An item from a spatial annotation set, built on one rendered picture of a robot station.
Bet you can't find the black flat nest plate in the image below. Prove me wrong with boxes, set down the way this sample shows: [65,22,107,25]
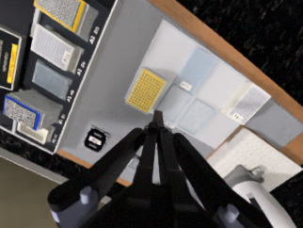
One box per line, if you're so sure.
[82,125,110,154]

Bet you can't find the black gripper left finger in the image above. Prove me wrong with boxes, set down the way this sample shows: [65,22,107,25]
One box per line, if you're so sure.
[47,110,159,228]

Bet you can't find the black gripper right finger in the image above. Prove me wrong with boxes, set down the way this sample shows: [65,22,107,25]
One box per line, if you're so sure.
[156,110,272,228]

